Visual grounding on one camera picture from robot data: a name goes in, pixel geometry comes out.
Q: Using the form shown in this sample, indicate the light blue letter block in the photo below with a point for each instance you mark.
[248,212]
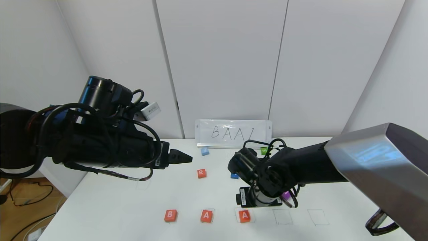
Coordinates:
[204,151]

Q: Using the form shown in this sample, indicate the orange letter R block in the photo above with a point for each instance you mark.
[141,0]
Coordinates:
[201,173]

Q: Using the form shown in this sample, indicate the white power strip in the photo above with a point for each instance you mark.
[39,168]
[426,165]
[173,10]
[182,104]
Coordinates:
[36,235]

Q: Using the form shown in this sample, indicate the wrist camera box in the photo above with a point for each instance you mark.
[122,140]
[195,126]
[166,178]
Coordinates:
[242,196]
[150,111]

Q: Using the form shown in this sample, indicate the orange letter B block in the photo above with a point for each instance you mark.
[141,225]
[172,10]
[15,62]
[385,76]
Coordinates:
[170,215]

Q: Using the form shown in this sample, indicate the white BAAI sign board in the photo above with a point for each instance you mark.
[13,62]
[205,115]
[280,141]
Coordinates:
[230,132]

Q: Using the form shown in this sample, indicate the green letter S block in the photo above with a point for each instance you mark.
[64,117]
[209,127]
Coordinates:
[263,151]

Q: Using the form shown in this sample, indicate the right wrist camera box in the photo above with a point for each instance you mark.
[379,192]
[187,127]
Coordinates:
[242,196]

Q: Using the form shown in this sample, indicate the blue letter W block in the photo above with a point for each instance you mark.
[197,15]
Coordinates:
[234,176]

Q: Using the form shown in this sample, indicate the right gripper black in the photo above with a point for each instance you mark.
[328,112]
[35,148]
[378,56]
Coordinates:
[243,198]

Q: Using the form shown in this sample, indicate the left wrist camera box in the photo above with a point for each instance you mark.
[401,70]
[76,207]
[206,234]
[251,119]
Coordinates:
[150,111]

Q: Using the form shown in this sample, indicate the purple letter I block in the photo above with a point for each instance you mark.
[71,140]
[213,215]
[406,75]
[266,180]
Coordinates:
[286,195]

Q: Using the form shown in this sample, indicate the orange letter A block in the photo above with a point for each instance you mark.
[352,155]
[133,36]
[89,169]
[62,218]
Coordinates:
[206,216]
[244,216]

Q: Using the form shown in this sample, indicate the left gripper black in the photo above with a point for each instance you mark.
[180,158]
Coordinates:
[164,155]

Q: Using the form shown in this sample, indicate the white metal shelf rack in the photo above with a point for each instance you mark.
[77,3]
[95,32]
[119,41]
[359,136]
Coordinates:
[4,184]

